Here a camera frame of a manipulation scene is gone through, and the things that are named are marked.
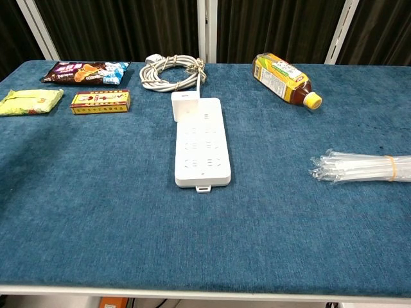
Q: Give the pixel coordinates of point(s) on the white charger block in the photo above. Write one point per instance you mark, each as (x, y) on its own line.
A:
(183, 106)

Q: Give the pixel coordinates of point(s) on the white power strip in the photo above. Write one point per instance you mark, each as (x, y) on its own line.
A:
(202, 154)

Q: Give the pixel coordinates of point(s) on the blue fabric table mat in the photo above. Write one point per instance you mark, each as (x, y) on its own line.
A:
(205, 231)

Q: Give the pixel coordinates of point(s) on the tea bottle with yellow cap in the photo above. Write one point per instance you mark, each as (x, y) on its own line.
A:
(282, 80)

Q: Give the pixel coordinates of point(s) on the red and yellow small box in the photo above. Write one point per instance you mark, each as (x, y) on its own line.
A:
(100, 102)

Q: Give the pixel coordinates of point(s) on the black pleated curtain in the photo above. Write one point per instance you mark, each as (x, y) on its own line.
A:
(128, 29)
(13, 41)
(273, 25)
(382, 32)

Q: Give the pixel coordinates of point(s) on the dark ice cream snack bag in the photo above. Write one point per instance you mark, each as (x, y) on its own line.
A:
(83, 73)

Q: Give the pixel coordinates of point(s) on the bundle of wrapped clear straws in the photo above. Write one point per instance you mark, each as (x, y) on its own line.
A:
(353, 168)

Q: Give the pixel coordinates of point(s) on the orange box under table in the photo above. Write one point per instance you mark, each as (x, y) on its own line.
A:
(112, 302)

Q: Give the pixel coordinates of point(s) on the yellow-green snack packet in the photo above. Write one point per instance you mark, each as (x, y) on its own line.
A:
(29, 102)

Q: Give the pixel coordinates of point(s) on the yellow rubber band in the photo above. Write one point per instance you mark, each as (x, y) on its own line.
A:
(391, 168)

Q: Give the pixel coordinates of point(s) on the white metal frame post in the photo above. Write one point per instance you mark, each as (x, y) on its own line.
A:
(207, 30)
(38, 30)
(342, 32)

